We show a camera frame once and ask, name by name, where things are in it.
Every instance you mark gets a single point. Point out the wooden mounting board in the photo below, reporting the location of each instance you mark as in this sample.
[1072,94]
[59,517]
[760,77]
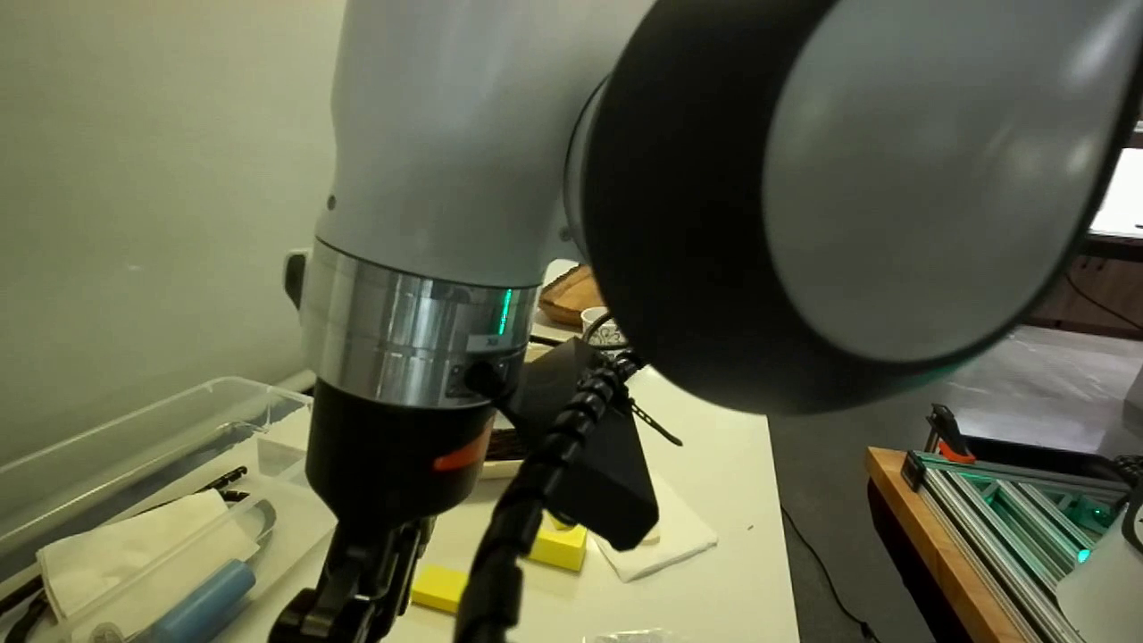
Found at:
[923,536]

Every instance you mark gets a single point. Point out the blue cylindrical tube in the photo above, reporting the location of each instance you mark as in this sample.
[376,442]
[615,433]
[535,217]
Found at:
[208,602]

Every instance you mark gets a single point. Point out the clear plastic bin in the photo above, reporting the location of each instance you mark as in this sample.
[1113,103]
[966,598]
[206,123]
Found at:
[108,442]

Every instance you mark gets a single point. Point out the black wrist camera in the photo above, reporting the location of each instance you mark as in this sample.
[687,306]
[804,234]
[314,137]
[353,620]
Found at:
[602,477]

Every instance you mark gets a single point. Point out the white folded tissue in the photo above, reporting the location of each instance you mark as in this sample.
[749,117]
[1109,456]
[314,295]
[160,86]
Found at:
[130,546]

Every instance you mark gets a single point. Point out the yellow rectangular block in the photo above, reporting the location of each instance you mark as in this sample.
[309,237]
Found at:
[439,586]

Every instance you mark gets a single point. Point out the orange-black clamp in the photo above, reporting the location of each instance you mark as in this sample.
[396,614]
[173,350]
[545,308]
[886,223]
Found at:
[949,429]

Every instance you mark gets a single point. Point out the large wooden tray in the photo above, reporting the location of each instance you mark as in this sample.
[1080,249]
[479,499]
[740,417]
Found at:
[572,296]

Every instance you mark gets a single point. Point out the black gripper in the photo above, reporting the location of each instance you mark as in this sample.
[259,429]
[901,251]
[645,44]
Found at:
[386,457]

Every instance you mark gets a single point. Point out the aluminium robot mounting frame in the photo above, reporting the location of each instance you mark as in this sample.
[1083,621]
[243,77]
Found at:
[1024,523]

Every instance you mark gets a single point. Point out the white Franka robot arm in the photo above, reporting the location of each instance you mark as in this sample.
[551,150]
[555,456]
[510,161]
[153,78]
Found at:
[477,144]

